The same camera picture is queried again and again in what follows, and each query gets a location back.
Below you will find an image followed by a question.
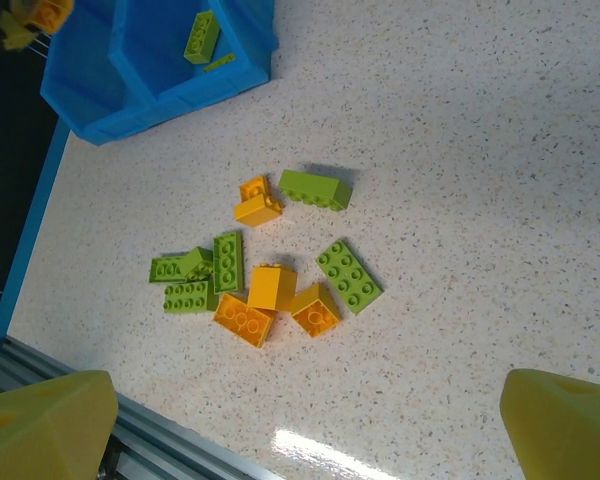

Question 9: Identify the blue plastic divided bin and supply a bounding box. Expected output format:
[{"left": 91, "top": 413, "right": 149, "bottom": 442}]
[{"left": 39, "top": 0, "right": 280, "bottom": 147}]

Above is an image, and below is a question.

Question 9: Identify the aluminium table rail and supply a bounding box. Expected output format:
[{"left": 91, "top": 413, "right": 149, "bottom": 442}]
[{"left": 0, "top": 337, "right": 276, "bottom": 480}]

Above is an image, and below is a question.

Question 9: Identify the small green lego brick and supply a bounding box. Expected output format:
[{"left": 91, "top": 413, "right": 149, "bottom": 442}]
[{"left": 178, "top": 246, "right": 215, "bottom": 282}]

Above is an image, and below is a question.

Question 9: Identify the long orange lego brick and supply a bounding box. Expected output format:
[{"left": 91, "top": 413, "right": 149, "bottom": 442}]
[{"left": 212, "top": 292, "right": 276, "bottom": 350}]

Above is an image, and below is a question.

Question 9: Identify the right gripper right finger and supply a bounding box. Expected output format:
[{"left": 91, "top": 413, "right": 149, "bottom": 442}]
[{"left": 498, "top": 368, "right": 600, "bottom": 480}]

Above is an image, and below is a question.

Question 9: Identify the small orange lego brick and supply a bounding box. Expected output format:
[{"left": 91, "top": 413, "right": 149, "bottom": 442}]
[{"left": 238, "top": 174, "right": 272, "bottom": 204}]

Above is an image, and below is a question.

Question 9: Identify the blue table border strip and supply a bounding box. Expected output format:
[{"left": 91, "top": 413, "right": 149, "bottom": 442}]
[{"left": 0, "top": 117, "right": 72, "bottom": 346}]

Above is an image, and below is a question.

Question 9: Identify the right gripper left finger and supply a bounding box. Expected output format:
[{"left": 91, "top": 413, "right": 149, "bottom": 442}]
[{"left": 0, "top": 369, "right": 120, "bottom": 480}]

